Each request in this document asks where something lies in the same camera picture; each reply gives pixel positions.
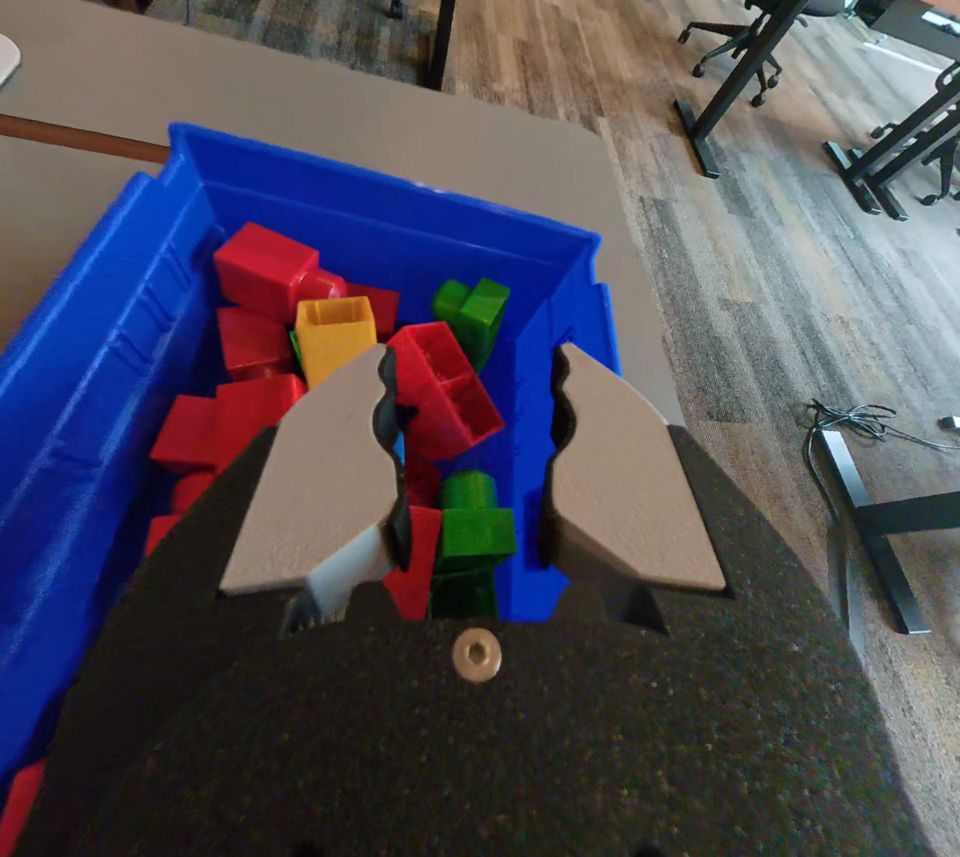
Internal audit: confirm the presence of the pile of mixed mega blocks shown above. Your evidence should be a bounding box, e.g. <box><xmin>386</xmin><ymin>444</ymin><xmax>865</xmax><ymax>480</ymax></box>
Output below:
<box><xmin>0</xmin><ymin>221</ymin><xmax>520</xmax><ymax>857</ymax></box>

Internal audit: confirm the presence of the blue plastic bin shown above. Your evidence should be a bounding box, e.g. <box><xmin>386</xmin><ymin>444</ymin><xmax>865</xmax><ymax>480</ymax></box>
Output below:
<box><xmin>0</xmin><ymin>122</ymin><xmax>621</xmax><ymax>786</ymax></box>

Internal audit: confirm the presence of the black metal desk foot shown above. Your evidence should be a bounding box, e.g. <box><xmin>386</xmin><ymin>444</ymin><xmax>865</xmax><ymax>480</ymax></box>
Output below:
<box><xmin>807</xmin><ymin>400</ymin><xmax>960</xmax><ymax>636</ymax></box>

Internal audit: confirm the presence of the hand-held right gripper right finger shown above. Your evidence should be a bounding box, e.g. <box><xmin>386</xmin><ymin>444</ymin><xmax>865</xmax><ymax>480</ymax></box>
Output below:
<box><xmin>537</xmin><ymin>341</ymin><xmax>730</xmax><ymax>594</ymax></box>

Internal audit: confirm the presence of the black desk frame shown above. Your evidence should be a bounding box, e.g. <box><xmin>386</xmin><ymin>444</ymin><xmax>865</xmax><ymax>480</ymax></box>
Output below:
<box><xmin>672</xmin><ymin>0</ymin><xmax>960</xmax><ymax>224</ymax></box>

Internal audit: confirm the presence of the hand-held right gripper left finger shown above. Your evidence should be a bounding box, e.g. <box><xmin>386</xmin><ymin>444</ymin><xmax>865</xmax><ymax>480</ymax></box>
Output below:
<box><xmin>221</xmin><ymin>344</ymin><xmax>415</xmax><ymax>597</ymax></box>

